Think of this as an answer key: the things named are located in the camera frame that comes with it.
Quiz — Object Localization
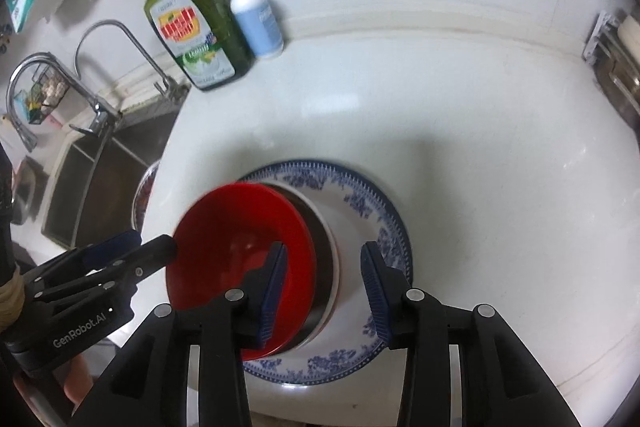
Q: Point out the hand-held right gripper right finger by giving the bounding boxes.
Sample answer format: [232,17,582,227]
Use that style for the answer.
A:
[360,241,576,427]

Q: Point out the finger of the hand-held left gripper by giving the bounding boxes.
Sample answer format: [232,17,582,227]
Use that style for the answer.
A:
[22,229,143,288]
[30,234,178,308]

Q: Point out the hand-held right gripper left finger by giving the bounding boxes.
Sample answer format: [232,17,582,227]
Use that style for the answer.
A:
[87,241,290,427]

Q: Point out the white bowl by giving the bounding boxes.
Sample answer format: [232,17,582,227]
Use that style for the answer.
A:
[270,182,343,353]

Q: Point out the red and black bowl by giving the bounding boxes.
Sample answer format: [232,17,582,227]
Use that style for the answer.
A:
[165,183,318,362]

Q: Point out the blue floral rimmed plate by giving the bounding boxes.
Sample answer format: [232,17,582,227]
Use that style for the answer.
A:
[235,160,415,388]

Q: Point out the person's left hand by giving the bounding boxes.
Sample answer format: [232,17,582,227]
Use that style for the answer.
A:
[62,352,96,403]

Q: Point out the stainless steel sink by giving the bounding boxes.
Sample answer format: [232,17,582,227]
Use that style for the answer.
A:
[41,104,183,250]

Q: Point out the large chrome faucet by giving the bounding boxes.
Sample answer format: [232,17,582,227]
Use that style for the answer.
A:
[6,52,123,152]

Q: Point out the small gooseneck faucet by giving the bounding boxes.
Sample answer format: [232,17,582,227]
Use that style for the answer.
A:
[74,20,191,105]

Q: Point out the green dish soap bottle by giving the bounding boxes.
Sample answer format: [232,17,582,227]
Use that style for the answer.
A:
[125,0,257,92]

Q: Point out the white pump bottle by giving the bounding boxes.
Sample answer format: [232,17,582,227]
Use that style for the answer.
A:
[216,0,285,60]

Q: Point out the white kitchen shelf rack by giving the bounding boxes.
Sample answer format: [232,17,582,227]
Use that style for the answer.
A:
[582,9,640,72]

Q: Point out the black wire basket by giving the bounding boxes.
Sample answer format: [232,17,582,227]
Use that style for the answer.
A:
[15,62,71,125]

